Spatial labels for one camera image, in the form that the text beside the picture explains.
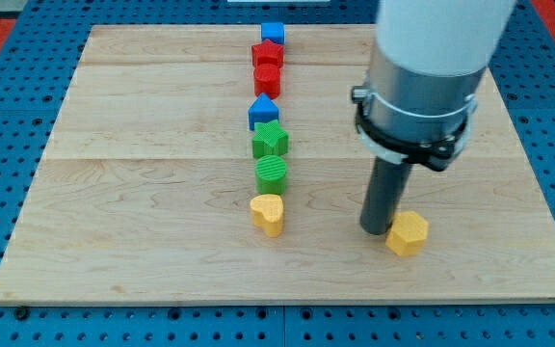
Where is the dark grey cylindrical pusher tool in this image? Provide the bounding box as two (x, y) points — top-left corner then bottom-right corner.
(359, 158), (411, 235)

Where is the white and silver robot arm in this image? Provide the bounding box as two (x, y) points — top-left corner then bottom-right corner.
(351, 0), (516, 235)

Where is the yellow hexagon block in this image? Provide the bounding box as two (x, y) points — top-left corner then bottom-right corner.
(385, 211), (430, 256)

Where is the yellow heart block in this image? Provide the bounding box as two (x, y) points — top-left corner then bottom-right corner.
(250, 194), (284, 238)

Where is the green cylinder block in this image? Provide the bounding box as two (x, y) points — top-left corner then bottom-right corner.
(254, 155), (287, 195)

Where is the green star block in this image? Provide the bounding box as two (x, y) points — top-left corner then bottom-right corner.
(251, 120), (289, 159)

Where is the blue pentagon house block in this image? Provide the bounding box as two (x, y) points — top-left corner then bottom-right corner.
(248, 93), (279, 131)

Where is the red cylinder block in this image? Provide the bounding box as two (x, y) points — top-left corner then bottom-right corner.
(253, 64), (281, 99)

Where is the red star block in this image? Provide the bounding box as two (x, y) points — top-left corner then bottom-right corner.
(251, 39), (284, 68)

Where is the blue cube block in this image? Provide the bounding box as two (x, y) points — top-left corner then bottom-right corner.
(260, 22), (285, 44)

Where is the light wooden board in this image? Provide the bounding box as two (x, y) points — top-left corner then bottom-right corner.
(0, 25), (555, 307)

